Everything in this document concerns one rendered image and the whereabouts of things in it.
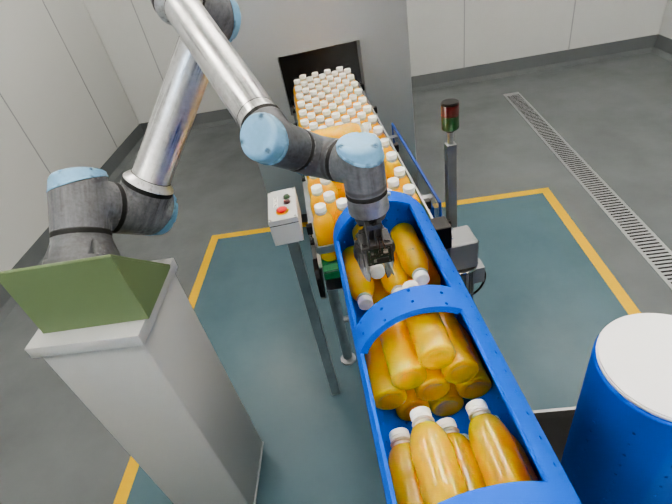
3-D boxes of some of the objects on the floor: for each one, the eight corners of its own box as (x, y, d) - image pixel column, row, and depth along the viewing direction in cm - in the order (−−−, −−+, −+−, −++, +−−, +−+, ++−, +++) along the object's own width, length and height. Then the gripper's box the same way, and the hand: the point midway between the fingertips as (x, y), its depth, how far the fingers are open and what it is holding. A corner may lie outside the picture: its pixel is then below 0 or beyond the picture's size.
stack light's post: (450, 340, 233) (446, 146, 166) (448, 335, 236) (443, 142, 169) (458, 339, 233) (457, 144, 166) (455, 333, 236) (453, 140, 169)
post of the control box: (332, 395, 219) (283, 231, 158) (331, 388, 222) (283, 225, 161) (340, 394, 219) (294, 229, 158) (339, 387, 222) (293, 223, 161)
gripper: (347, 229, 95) (360, 301, 108) (400, 218, 95) (407, 291, 108) (341, 208, 102) (355, 278, 114) (391, 197, 102) (399, 269, 114)
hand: (377, 273), depth 112 cm, fingers closed on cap, 4 cm apart
